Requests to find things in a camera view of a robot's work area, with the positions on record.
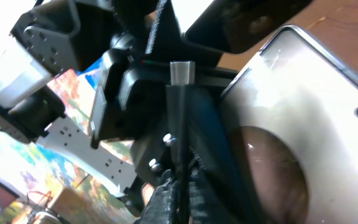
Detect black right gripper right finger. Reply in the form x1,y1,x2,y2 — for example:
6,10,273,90
189,168,239,224

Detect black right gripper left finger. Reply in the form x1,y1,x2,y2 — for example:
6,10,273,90
138,169,177,224

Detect gold Galaxy smartphone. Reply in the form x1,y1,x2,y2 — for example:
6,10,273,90
219,25,358,223

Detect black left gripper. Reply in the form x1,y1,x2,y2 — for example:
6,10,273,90
90,1,254,223

